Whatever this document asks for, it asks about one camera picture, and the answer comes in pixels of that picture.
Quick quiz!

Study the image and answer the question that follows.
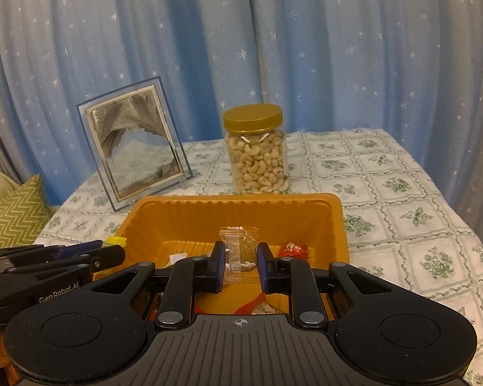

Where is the blue star-print curtain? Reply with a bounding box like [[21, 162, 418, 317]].
[[0, 0, 483, 226]]

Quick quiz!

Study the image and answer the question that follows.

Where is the glass sand art picture frame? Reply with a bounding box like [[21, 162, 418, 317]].
[[76, 74, 194, 211]]

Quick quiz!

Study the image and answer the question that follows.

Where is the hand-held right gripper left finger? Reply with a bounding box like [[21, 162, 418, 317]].
[[90, 241, 227, 330]]

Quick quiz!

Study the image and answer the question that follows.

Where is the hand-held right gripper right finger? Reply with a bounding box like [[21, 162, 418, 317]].
[[257, 242, 391, 327]]

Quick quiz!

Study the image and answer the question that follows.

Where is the cashew jar with gold lid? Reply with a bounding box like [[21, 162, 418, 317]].
[[222, 104, 291, 195]]

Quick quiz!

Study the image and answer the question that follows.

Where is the green zigzag cushion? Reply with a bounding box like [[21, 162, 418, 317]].
[[0, 174, 54, 251]]

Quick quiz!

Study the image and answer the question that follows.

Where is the green floral tablecloth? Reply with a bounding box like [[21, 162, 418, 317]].
[[36, 128, 483, 386]]

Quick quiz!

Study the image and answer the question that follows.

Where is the orange plastic tray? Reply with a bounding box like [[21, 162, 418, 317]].
[[113, 194, 351, 319]]

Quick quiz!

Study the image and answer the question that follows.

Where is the clear plastic snack packet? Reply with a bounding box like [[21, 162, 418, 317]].
[[219, 225, 260, 280]]

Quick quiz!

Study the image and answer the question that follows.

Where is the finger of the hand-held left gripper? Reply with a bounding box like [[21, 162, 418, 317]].
[[0, 240, 104, 268], [7, 245, 127, 279]]

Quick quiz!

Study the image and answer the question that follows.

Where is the small red snack packet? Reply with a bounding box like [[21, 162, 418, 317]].
[[275, 242, 309, 259]]

